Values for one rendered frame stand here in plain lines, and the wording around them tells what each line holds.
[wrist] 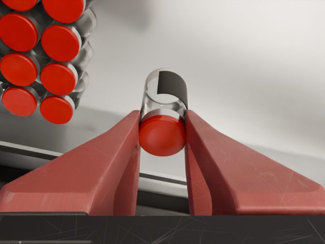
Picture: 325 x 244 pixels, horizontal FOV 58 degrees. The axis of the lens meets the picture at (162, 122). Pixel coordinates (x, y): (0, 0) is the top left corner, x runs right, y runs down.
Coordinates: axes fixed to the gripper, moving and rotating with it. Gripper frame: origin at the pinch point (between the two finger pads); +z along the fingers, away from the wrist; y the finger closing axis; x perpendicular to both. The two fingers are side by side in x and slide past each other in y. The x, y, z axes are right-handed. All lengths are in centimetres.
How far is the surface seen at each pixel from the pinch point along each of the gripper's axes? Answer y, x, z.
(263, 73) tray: -7.5, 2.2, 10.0
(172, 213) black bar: -1.0, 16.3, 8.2
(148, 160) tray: 1.2, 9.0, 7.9
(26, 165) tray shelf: 12.9, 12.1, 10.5
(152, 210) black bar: 1.0, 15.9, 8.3
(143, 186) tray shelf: 1.9, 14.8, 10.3
